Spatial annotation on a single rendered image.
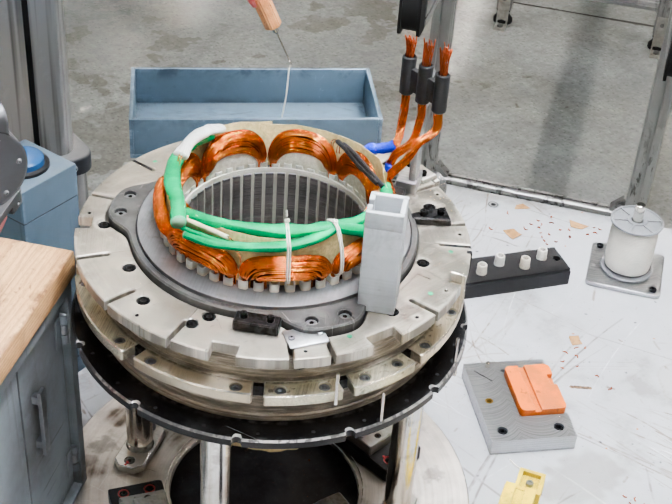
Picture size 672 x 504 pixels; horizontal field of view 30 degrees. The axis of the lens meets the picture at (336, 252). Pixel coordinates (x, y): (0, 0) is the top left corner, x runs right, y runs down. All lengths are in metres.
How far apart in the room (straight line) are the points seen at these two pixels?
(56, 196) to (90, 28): 2.64
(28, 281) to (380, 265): 0.29
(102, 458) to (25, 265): 0.27
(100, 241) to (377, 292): 0.23
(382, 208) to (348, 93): 0.44
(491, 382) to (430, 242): 0.36
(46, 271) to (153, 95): 0.36
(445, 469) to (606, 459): 0.18
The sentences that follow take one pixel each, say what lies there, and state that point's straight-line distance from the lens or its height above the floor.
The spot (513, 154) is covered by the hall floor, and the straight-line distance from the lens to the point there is 3.32.
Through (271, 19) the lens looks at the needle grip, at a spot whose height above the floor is 1.15.
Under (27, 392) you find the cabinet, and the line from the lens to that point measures 1.05.
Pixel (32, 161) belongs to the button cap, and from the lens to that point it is 1.21.
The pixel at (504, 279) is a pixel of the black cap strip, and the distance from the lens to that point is 1.49.
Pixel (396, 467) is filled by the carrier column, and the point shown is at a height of 0.88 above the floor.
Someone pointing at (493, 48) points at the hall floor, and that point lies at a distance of 3.85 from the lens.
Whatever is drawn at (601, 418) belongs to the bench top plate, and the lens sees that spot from 1.36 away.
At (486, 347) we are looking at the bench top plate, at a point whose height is 0.78.
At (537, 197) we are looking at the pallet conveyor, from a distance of 2.88.
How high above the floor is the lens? 1.68
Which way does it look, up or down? 36 degrees down
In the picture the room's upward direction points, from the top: 4 degrees clockwise
